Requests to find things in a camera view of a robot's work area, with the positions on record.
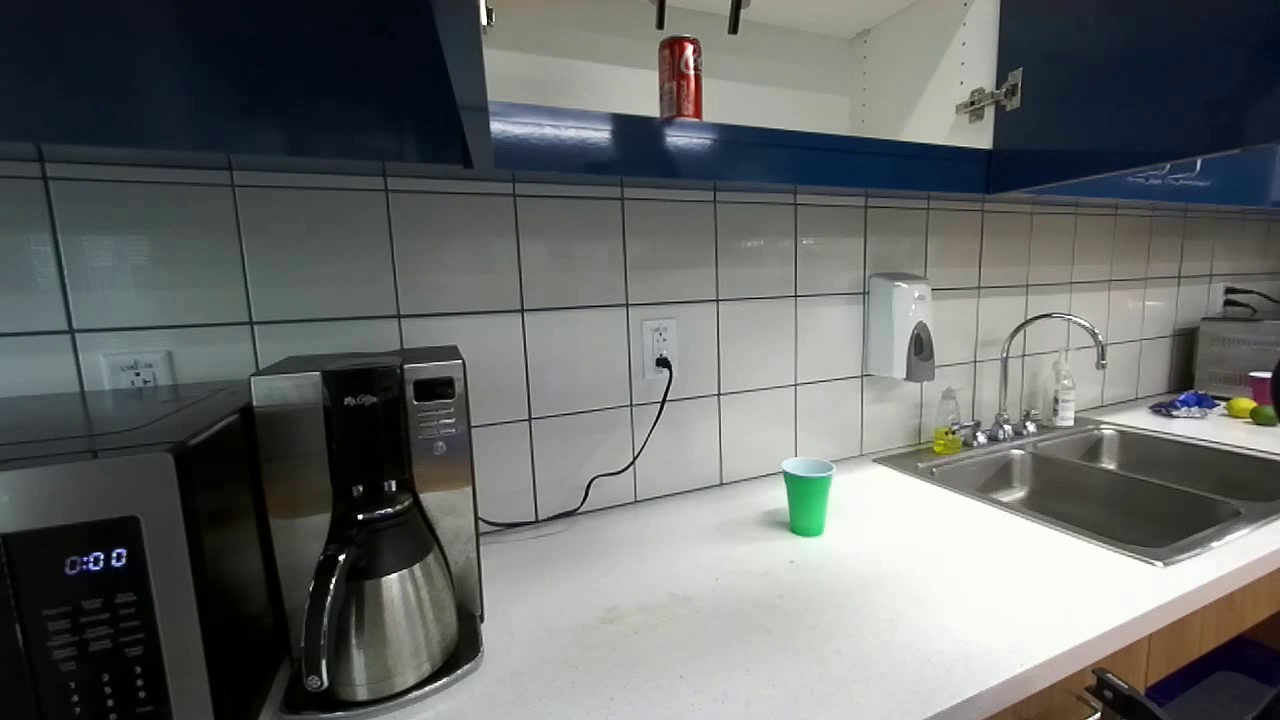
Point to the chrome sink faucet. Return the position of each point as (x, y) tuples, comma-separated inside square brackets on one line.
[(1027, 323)]

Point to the small clear bottle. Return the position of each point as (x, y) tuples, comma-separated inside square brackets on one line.
[(1065, 402)]

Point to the blue cabinet door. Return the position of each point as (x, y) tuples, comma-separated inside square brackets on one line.
[(1145, 73), (226, 73)]

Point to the steel countertop appliance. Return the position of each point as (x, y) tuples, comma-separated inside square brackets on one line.
[(1233, 349)]

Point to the blue plate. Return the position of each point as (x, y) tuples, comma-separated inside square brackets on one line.
[(1184, 407)]

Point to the black and blue chair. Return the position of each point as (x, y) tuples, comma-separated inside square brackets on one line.
[(1200, 686)]

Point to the wooden base cabinet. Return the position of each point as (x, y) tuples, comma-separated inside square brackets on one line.
[(1172, 643)]

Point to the metal cabinet hinge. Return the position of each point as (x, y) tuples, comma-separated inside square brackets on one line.
[(482, 9), (988, 98)]

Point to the white wall soap dispenser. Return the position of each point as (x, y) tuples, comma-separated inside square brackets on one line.
[(895, 323)]

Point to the closed blue wall cabinet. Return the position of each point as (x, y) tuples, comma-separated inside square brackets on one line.
[(1200, 183)]

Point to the stainless steel sink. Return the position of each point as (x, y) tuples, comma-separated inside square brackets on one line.
[(1106, 503)]

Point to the yellow green fruit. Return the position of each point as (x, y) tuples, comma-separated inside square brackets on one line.
[(1242, 407)]

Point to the black steel coffee maker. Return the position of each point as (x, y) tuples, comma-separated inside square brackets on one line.
[(434, 441)]

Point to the stainless steel coffee carafe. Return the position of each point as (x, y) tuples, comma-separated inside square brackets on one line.
[(385, 623)]

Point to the pink cup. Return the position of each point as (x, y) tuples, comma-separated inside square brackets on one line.
[(1262, 389)]

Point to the white wall outlet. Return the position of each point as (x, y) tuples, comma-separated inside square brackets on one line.
[(657, 343), (140, 369)]

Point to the yellow dish soap bottle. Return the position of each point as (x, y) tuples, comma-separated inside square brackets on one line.
[(944, 434)]

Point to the green plastic cup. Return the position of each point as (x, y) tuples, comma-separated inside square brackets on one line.
[(806, 503)]

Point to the open white wall cabinet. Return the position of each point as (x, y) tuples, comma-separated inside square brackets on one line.
[(801, 83)]

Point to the black steel microwave oven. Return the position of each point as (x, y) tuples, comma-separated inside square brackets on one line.
[(120, 573)]

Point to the red soda can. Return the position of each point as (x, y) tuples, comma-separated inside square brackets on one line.
[(681, 83)]

